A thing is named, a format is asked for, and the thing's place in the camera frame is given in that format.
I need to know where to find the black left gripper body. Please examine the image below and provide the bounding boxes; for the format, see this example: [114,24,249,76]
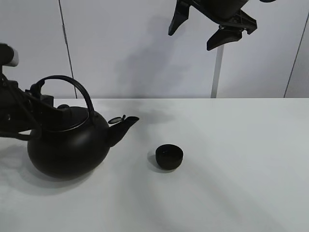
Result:
[0,81,70,135]

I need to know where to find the white vertical post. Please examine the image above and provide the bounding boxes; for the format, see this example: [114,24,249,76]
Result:
[211,45,224,98]

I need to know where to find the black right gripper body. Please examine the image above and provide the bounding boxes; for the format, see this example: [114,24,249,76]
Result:
[176,0,257,34]

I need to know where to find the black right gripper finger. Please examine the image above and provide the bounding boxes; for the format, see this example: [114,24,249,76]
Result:
[207,25,242,51]
[168,3,190,36]

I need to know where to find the small black teacup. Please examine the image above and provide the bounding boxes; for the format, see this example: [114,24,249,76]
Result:
[155,144,184,170]

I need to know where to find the black round teapot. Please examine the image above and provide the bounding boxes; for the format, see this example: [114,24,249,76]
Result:
[27,75,139,179]

